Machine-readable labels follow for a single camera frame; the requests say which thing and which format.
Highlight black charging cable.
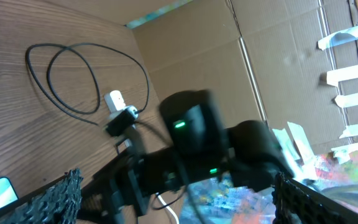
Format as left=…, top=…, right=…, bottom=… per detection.
left=25, top=42, right=150, bottom=126

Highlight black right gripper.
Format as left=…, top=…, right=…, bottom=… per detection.
left=79, top=152, right=150, bottom=223

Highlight white power strip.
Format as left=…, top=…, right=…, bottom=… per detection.
left=103, top=90, right=142, bottom=153

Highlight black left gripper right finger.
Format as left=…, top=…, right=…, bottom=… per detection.
left=272, top=173, right=358, bottom=224

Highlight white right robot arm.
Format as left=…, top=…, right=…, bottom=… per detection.
left=77, top=90, right=294, bottom=223

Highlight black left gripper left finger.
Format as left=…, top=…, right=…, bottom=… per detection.
left=0, top=169, right=83, bottom=224

